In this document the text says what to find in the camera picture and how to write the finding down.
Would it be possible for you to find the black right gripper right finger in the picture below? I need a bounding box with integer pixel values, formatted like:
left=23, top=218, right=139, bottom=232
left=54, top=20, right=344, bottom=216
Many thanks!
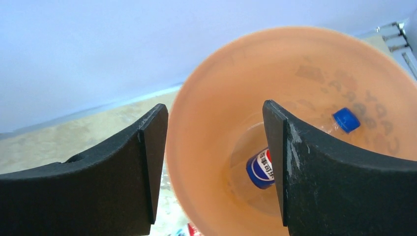
left=263, top=100, right=417, bottom=236

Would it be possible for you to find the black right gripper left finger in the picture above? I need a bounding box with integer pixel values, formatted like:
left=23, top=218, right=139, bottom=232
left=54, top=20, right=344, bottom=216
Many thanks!
left=0, top=104, right=168, bottom=236

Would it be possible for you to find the large Pepsi bottle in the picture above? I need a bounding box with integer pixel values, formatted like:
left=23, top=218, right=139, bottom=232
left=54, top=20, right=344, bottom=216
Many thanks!
left=228, top=108, right=361, bottom=216

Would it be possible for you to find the orange plastic bin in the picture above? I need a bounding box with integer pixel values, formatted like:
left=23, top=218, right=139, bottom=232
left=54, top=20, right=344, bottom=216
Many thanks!
left=166, top=27, right=417, bottom=236

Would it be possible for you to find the red label water bottle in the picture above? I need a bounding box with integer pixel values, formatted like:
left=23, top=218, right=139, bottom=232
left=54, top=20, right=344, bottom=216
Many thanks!
left=187, top=223, right=204, bottom=236

